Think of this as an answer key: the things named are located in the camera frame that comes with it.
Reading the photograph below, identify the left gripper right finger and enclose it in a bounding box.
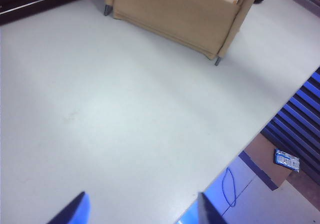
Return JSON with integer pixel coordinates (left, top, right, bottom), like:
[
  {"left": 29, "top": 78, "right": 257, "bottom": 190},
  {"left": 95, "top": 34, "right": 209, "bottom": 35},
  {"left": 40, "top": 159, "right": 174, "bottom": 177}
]
[{"left": 197, "top": 192, "right": 227, "bottom": 224}]

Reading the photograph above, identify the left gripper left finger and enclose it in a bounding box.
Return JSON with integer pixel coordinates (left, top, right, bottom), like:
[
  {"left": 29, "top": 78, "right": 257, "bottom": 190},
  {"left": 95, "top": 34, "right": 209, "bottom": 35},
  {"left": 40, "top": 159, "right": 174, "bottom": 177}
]
[{"left": 46, "top": 191, "right": 90, "bottom": 224}]

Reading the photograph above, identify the beige canvas desk calendar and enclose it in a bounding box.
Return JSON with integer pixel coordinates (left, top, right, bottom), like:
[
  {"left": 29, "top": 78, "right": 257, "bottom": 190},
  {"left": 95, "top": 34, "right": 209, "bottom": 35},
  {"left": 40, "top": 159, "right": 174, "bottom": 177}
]
[{"left": 103, "top": 0, "right": 262, "bottom": 67}]

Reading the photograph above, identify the brown cardboard sheet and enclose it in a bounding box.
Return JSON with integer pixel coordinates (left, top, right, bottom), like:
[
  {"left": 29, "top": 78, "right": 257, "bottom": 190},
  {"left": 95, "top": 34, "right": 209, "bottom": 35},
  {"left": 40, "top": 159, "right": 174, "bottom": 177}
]
[{"left": 238, "top": 131, "right": 301, "bottom": 191}]

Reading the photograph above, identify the small blue plastic packet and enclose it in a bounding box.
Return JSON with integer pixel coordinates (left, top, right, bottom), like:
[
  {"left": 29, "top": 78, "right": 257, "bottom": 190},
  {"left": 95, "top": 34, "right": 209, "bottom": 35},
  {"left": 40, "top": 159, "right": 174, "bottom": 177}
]
[{"left": 274, "top": 148, "right": 300, "bottom": 172}]

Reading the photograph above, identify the dark ribbed panel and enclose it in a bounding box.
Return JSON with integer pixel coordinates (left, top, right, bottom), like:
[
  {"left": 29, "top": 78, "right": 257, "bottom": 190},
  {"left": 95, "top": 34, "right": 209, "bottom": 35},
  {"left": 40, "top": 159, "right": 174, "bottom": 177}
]
[{"left": 259, "top": 66, "right": 320, "bottom": 185}]

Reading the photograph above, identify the thin blue cable loop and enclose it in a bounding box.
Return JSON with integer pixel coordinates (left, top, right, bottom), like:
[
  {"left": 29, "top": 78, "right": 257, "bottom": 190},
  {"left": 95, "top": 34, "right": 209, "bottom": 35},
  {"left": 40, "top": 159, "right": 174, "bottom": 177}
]
[{"left": 221, "top": 168, "right": 237, "bottom": 208}]

